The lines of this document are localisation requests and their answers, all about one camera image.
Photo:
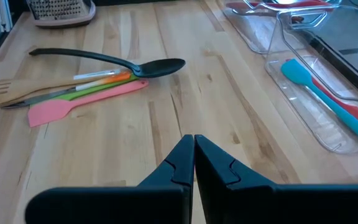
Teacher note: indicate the black nylon spoon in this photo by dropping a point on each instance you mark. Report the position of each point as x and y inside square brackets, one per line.
[160, 67]

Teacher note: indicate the metal box grater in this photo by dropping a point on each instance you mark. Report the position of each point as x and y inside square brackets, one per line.
[61, 12]

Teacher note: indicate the aluminium frame post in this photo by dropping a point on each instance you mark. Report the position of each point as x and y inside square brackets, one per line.
[3, 15]

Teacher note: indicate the pink silicone spatula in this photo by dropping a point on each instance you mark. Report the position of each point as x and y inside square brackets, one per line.
[48, 112]

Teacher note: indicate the blue silicone spatula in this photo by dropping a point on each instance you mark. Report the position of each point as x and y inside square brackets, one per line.
[294, 73]

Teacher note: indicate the wooden slotted spatula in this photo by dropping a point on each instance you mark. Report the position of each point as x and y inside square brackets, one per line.
[17, 90]

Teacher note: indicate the clear plastic bin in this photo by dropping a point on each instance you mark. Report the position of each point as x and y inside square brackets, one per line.
[250, 34]
[291, 102]

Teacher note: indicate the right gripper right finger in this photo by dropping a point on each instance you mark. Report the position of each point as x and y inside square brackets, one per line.
[291, 205]

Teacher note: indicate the green silicone spatula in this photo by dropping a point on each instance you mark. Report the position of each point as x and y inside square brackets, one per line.
[104, 87]

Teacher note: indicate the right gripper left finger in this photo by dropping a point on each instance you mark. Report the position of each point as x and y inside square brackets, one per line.
[104, 205]

